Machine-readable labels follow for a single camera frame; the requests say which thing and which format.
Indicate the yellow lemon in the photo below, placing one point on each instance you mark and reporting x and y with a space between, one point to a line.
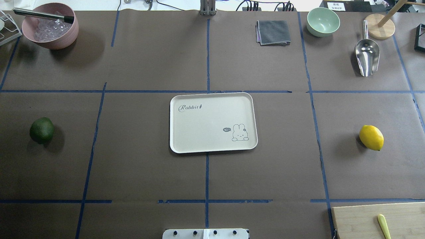
371 137

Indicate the green lemon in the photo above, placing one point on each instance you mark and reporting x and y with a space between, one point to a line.
42 130

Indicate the cream rabbit tray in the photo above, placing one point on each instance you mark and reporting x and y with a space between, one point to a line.
212 122

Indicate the grey folded cloth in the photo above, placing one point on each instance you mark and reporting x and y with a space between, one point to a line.
272 32

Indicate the mint green bowl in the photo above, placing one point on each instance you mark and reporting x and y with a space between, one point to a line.
322 22

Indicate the steel scoop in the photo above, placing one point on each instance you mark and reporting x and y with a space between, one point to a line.
367 53

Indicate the pink bowl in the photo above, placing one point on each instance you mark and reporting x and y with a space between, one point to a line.
30 26

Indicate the clear ice cubes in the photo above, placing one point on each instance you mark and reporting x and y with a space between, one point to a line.
48 30

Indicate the wooden round stand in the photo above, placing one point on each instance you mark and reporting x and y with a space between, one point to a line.
381 27

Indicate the wooden cutting board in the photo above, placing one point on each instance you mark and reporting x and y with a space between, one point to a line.
404 220

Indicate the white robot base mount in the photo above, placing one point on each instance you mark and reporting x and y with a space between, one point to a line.
207 233

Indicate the black frame tray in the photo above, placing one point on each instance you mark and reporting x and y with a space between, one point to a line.
419 42

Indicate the white wire cup rack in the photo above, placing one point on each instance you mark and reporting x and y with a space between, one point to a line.
9 29

